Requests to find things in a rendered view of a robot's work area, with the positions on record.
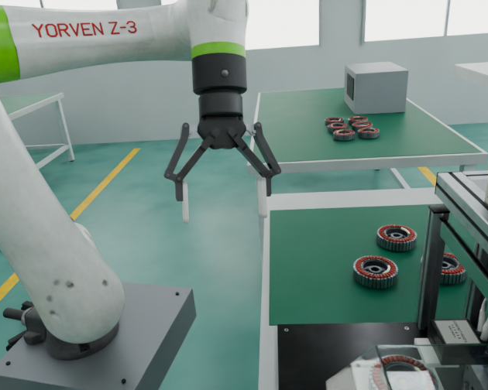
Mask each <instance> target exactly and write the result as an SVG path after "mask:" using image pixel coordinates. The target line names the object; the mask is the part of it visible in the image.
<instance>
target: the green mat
mask: <svg viewBox="0 0 488 390"><path fill-rule="evenodd" d="M428 205H444V204H416V205H396V206H375V207H336V208H315V209H294V210H271V211H270V300H269V326H277V324H305V323H403V322H416V321H415V318H416V312H417V304H418V292H419V285H420V277H421V270H420V265H421V257H422V256H423V251H424V238H425V231H426V224H427V217H428ZM449 211H450V210H449ZM448 222H449V223H450V224H451V225H452V227H453V228H454V229H455V230H456V232H457V233H458V234H459V236H460V237H461V238H462V239H463V241H464V242H465V243H466V244H467V245H468V246H469V247H470V249H471V250H472V251H473V253H474V248H475V243H476V240H475V239H474V237H473V236H472V235H471V234H470V233H469V232H468V231H467V230H466V229H465V228H464V227H463V225H462V224H461V223H460V222H459V220H458V219H457V218H456V217H455V216H454V215H453V213H452V212H451V211H450V213H449V219H448ZM390 224H396V225H403V226H405V227H408V228H411V229H412V230H414V231H415V233H416V234H417V242H416V246H415V247H414V248H412V249H411V250H408V251H396V250H395V251H391V250H388V249H385V248H383V247H381V245H379V244H378V243H377V241H376V237H377V231H378V229H379V228H381V227H382V226H385V225H390ZM369 255H370V256H371V255H373V256H374V257H375V256H377V258H378V256H380V257H384V258H388V259H389V260H391V261H392V262H394V263H395V265H397V268H398V273H397V281H396V283H395V284H394V285H392V286H391V287H387V288H383V289H381V288H379V289H377V288H375V289H373V287H372V288H369V287H366V286H363V285H362V284H359V283H358V282H357V281H356V280H355V279H354V277H353V264H354V262H355V261H356V260H357V259H359V258H362V257H364V256H369ZM468 284H469V275H468V273H467V275H466V279H465V280H464V281H463V282H461V283H457V284H444V283H443V284H441V283H440V286H439V291H438V302H437V308H436V314H435V320H440V319H462V317H463V312H464V307H465V302H466V294H467V289H468Z"/></svg>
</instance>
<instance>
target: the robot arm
mask: <svg viewBox="0 0 488 390"><path fill-rule="evenodd" d="M248 18H249V0H178V1H176V2H175V3H172V4H167V5H157V6H151V7H144V8H136V9H111V10H73V9H46V8H36V7H26V6H16V5H0V83H5V82H10V81H14V80H22V79H27V78H31V77H38V76H43V75H46V74H52V73H56V72H61V71H65V70H73V69H77V68H82V67H91V66H96V65H102V64H109V63H124V62H136V61H156V60H168V61H191V63H192V80H193V92H194V93H195V94H196V95H200V97H199V98H198V107H199V123H198V125H189V124H188V123H187V122H185V123H183V124H182V126H181V128H180V139H179V141H178V143H177V146H176V148H175V150H174V153H173V155H172V156H171V158H170V161H169V163H168V165H167V168H166V170H165V172H164V174H163V176H164V178H166V179H169V180H173V181H174V183H175V198H176V200H177V201H182V208H183V222H184V223H188V222H189V211H188V194H187V181H183V179H184V177H185V176H186V175H187V174H188V173H189V172H190V170H191V169H192V167H193V166H194V165H195V163H196V162H197V161H198V160H199V159H200V158H201V156H202V155H203V153H204V152H205V151H206V150H207V148H208V147H209V148H210V149H233V148H236V149H237V150H238V151H240V152H241V153H242V155H243V156H244V157H245V158H246V159H247V161H248V162H249V163H250V164H251V165H252V166H253V168H254V169H255V170H256V171H257V172H258V173H259V175H261V177H262V178H261V177H260V178H257V182H258V203H259V216H260V217H263V218H267V205H266V197H271V194H272V191H271V179H272V177H273V176H275V175H277V174H280V173H281V168H280V166H279V164H278V162H277V161H276V159H275V157H274V155H273V153H272V151H271V149H270V147H269V145H268V143H267V141H266V139H265V138H264V136H263V129H262V125H261V123H260V122H259V121H258V122H256V123H254V124H248V125H245V123H244V121H243V110H242V96H241V95H240V94H244V93H245V92H246V91H247V81H246V27H247V22H248ZM246 131H247V132H248V133H249V134H250V135H251V136H253V138H254V141H255V143H256V144H257V146H258V148H259V150H260V152H261V154H262V156H263V158H264V160H265V162H266V164H267V165H268V167H269V169H267V168H266V167H265V166H264V165H263V163H262V162H261V161H260V160H259V159H258V157H257V156H256V155H255V154H254V153H253V151H252V150H251V149H250V148H249V147H248V145H247V144H246V143H245V142H244V140H243V139H242V137H243V135H244V133H245V132H246ZM194 132H198V134H199V135H200V136H201V138H202V139H203V141H202V142H201V144H200V145H199V146H198V147H197V149H196V150H195V151H194V153H193V154H192V155H191V157H190V158H189V160H188V161H186V163H185V164H184V166H183V167H182V168H181V169H180V171H179V172H178V174H175V173H173V172H174V170H175V167H176V165H177V163H178V161H179V158H180V156H181V154H182V152H183V150H184V147H185V145H186V143H187V140H188V137H191V136H192V135H193V134H194ZM0 251H1V252H2V254H3V255H4V256H5V258H6V260H7V261H8V263H9V264H10V265H11V267H12V269H13V271H14V272H15V274H16V275H17V277H18V278H19V280H20V282H21V283H22V285H23V287H24V288H25V290H26V292H27V293H28V295H29V298H30V299H31V300H32V302H33V305H34V306H33V307H31V308H28V309H27V310H26V311H25V310H17V309H13V308H9V307H8V308H6V309H5V310H4V311H3V317H5V318H9V319H14V320H20V321H22V325H23V326H25V327H26V329H27V333H26V334H24V336H23V337H24V340H25V342H26V343H27V344H37V343H39V342H42V341H43V343H44V346H45V348H46V352H47V353H48V354H49V356H51V357H52V358H55V359H57V360H62V361H72V360H77V359H81V358H85V357H88V356H90V355H92V354H95V353H96V352H98V351H100V350H101V349H102V348H104V347H105V346H107V345H108V344H109V343H110V342H111V341H112V340H113V338H114V337H115V335H116V334H117V332H118V329H119V319H120V317H121V315H122V312H123V310H124V305H125V292H124V289H123V286H122V283H121V281H120V279H119V277H118V276H117V275H116V274H115V272H114V271H113V270H112V268H111V267H110V266H109V264H108V263H107V262H106V261H105V259H104V258H103V257H102V255H101V253H100V252H99V250H98V249H97V247H96V245H95V243H94V241H93V239H92V237H91V235H90V233H89V231H88V230H87V228H85V227H84V226H83V225H81V224H78V223H75V222H73V221H72V220H71V218H70V217H69V215H68V214H67V212H66V211H65V209H64V208H63V207H62V205H61V204H60V202H59V200H58V199H57V198H56V196H55V195H54V193H53V191H52V190H51V189H50V187H49V185H48V184H47V182H46V181H45V179H44V178H43V176H42V174H41V172H40V171H39V170H38V168H37V166H36V164H35V163H34V161H33V159H32V157H31V156H30V154H29V153H28V151H27V149H26V147H25V146H24V144H23V142H22V140H21V138H20V137H19V134H18V132H17V131H16V130H15V127H14V125H13V123H12V122H11V120H10V118H9V116H8V114H7V112H6V110H5V108H4V106H3V104H2V102H1V100H0Z"/></svg>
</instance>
